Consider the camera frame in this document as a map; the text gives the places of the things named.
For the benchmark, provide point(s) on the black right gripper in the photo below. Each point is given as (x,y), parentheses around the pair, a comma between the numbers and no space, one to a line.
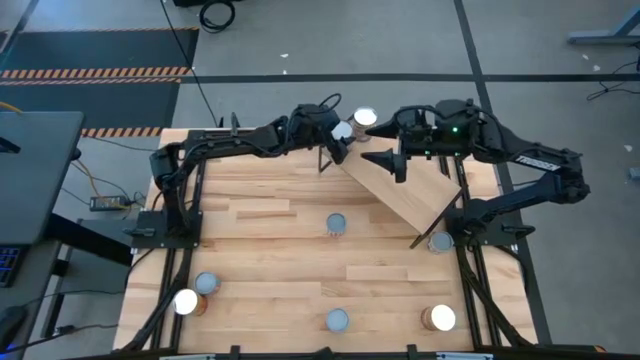
(425,130)

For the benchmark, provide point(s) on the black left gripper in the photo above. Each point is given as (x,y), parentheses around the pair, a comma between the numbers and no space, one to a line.
(315,125)

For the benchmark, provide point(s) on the tall tin can shiny lid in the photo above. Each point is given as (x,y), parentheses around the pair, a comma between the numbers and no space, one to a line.
(364,117)
(186,301)
(342,131)
(441,317)

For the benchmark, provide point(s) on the short tin can blue rim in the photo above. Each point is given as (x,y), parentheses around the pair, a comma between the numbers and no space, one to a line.
(207,283)
(440,242)
(336,223)
(337,320)

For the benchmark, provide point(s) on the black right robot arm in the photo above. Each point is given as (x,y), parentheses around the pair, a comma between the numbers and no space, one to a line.
(500,145)

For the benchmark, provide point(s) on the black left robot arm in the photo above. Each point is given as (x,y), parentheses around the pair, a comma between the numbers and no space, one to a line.
(225,142)

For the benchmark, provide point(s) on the grey desk foot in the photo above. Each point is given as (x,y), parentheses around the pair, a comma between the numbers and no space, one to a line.
(600,37)

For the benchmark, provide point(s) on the black hazard-striped floor mat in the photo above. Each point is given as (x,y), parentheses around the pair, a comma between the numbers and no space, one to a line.
(100,50)

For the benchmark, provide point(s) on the dark grey desk top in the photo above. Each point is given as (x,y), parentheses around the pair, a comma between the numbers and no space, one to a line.
(35,175)

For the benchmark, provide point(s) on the black monitor foot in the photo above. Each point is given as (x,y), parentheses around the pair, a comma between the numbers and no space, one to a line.
(7,146)

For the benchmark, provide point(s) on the black keyboard blue lights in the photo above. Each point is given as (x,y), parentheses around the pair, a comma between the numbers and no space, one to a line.
(7,265)

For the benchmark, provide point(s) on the black computer mouse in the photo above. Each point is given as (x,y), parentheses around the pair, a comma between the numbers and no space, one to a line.
(12,325)

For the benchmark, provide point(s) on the black frame clamp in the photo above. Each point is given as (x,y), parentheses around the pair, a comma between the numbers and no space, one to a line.
(235,352)
(234,125)
(412,352)

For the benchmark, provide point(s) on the black aluminium table frame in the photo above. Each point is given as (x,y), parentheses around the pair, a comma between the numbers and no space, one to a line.
(375,355)

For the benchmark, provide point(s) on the black desk leg frame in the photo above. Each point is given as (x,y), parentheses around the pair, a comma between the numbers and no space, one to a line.
(90,240)

